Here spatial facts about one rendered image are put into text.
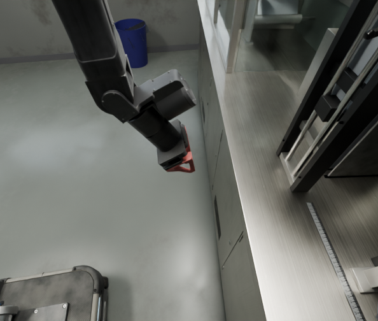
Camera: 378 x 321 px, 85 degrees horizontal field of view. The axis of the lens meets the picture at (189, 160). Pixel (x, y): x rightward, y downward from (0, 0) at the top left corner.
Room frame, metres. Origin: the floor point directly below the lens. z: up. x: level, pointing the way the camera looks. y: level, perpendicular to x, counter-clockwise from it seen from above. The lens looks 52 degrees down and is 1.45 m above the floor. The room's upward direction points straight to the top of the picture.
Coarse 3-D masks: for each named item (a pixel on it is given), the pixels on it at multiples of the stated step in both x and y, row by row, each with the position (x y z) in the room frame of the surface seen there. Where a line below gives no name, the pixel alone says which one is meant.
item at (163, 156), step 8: (168, 120) 0.32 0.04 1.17; (176, 120) 0.36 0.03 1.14; (168, 128) 0.30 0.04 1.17; (176, 128) 0.34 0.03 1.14; (152, 136) 0.28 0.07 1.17; (160, 136) 0.28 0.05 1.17; (168, 136) 0.29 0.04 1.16; (176, 136) 0.30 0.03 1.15; (160, 144) 0.28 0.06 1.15; (168, 144) 0.28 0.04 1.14; (176, 144) 0.29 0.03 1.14; (184, 144) 0.29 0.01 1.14; (160, 152) 0.29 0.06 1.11; (168, 152) 0.28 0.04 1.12; (176, 152) 0.27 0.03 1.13; (184, 152) 0.27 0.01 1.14; (160, 160) 0.27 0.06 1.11; (168, 160) 0.26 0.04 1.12
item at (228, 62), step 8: (216, 0) 1.58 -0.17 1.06; (240, 0) 1.00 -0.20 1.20; (208, 8) 1.91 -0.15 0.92; (240, 8) 1.00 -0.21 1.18; (240, 16) 1.00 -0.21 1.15; (232, 24) 1.01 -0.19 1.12; (216, 32) 1.42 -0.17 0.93; (232, 32) 1.00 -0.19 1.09; (216, 40) 1.38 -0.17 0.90; (232, 40) 1.00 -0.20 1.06; (232, 48) 1.00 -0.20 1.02; (224, 56) 1.11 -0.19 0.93; (232, 56) 1.00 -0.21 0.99; (224, 64) 1.06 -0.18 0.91; (232, 64) 1.00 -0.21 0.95
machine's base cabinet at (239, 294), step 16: (208, 64) 1.40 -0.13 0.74; (208, 80) 1.34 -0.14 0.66; (208, 96) 1.27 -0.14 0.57; (208, 112) 1.21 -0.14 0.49; (208, 128) 1.14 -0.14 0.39; (208, 144) 1.07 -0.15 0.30; (224, 144) 0.65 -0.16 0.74; (208, 160) 0.99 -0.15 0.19; (224, 160) 0.60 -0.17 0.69; (224, 176) 0.55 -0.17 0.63; (224, 192) 0.50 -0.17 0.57; (224, 208) 0.44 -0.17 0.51; (224, 224) 0.39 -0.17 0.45; (240, 224) 0.27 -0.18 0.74; (224, 240) 0.33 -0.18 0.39; (240, 240) 0.23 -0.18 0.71; (224, 256) 0.27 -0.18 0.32; (240, 256) 0.19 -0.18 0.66; (224, 272) 0.21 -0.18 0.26; (240, 272) 0.15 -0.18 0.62; (224, 288) 0.15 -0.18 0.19; (240, 288) 0.10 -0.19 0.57; (240, 304) 0.05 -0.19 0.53; (256, 304) 0.04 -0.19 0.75; (240, 320) 0.01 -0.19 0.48; (256, 320) 0.01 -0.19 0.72
